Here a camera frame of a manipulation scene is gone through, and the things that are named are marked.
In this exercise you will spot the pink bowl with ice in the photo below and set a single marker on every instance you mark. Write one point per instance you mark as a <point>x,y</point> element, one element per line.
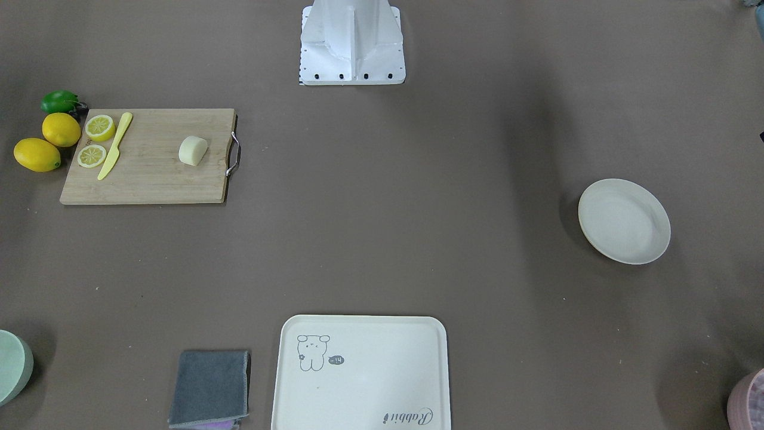
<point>745,403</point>

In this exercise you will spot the cream round plate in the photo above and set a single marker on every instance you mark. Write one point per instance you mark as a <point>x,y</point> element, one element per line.
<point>624,221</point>

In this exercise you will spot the green lime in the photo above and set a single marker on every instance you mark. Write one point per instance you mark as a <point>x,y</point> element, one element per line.
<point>60,101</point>

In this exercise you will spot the cream rectangular tray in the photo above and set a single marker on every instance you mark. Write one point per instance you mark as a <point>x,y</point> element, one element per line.
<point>362,372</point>

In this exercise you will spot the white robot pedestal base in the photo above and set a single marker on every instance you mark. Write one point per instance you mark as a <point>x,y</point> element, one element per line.
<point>351,43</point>

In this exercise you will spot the yellow plastic knife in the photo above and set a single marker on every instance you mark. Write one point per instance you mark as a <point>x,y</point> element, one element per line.
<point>114,152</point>

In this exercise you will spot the bamboo cutting board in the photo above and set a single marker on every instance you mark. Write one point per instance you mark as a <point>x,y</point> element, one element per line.
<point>148,170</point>

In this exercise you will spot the white steamed bun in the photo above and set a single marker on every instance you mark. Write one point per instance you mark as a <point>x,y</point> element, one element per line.
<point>192,149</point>

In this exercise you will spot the grey folded cloth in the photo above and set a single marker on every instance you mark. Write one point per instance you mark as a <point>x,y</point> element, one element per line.
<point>211,389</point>

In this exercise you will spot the whole yellow lemon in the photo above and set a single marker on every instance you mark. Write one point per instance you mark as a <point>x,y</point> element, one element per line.
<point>37,155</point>
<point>61,130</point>

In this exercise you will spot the lemon slice near knife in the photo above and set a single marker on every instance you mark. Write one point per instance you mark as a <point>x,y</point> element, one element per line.
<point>100,128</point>

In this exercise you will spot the mint green bowl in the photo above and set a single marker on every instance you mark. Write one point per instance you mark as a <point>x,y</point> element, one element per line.
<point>16,365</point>

